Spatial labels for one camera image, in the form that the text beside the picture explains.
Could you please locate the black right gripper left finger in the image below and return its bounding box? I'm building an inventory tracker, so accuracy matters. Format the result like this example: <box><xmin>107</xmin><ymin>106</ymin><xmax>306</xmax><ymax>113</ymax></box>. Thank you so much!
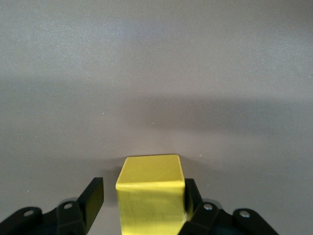
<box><xmin>0</xmin><ymin>177</ymin><xmax>105</xmax><ymax>235</ymax></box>

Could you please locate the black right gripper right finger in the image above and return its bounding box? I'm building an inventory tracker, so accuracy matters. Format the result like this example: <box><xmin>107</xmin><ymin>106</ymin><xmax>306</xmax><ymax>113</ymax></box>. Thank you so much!
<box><xmin>178</xmin><ymin>178</ymin><xmax>279</xmax><ymax>235</ymax></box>

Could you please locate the yellow cube block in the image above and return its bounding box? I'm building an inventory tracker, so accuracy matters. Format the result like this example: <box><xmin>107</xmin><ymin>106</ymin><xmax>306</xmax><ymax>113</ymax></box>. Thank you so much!
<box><xmin>115</xmin><ymin>154</ymin><xmax>186</xmax><ymax>235</ymax></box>

